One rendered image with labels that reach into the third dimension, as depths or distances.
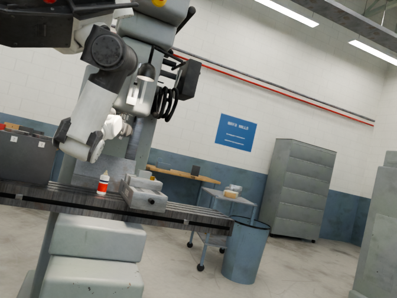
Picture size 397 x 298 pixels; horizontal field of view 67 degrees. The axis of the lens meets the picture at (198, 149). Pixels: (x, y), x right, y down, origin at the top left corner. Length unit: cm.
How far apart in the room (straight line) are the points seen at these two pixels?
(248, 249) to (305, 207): 343
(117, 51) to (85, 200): 71
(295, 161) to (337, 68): 280
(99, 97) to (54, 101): 481
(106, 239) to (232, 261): 235
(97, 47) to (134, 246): 76
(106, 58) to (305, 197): 603
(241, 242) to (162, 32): 247
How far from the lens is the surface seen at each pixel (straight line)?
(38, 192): 133
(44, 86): 570
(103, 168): 175
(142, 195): 124
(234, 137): 630
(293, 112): 712
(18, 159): 141
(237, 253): 338
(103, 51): 82
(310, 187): 662
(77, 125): 88
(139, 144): 180
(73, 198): 132
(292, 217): 648
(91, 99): 86
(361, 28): 523
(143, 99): 135
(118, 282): 111
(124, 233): 123
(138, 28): 137
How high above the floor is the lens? 118
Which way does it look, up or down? 2 degrees up
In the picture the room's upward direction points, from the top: 13 degrees clockwise
